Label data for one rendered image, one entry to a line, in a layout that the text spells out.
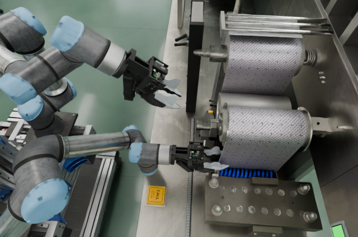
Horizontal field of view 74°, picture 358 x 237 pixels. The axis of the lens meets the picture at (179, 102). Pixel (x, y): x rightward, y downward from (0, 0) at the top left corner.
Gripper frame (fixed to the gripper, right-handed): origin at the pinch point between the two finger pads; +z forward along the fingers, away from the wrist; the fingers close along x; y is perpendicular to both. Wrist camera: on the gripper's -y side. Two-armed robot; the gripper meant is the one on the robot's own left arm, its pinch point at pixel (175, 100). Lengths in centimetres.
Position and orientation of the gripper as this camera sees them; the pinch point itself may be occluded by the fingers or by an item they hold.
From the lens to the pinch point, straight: 70.6
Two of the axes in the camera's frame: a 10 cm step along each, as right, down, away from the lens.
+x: 0.7, -8.1, 5.8
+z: 7.6, 4.2, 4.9
